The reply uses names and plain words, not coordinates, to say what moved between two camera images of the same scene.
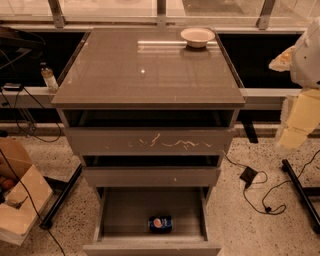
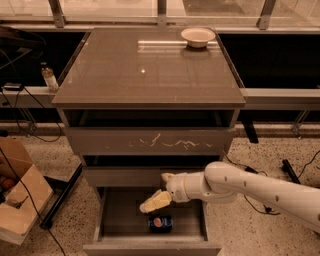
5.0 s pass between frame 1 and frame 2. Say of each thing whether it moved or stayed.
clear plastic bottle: stayed
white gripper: moved
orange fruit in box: stayed
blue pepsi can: stayed
